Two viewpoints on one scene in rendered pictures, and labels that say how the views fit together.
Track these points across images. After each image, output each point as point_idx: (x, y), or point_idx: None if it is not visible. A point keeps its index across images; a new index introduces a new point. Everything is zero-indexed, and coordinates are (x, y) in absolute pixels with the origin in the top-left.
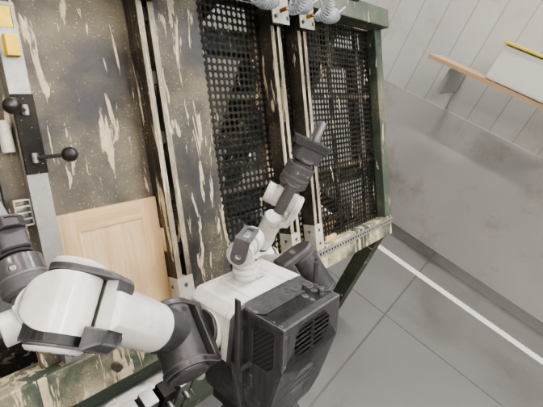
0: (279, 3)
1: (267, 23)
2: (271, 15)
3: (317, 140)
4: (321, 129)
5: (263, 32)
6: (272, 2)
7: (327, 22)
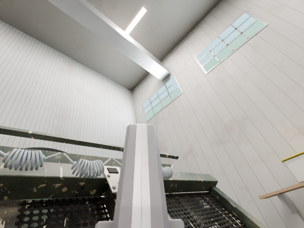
0: (102, 165)
1: (111, 200)
2: (110, 188)
3: (150, 212)
4: (139, 146)
5: (111, 211)
6: (94, 165)
7: (164, 176)
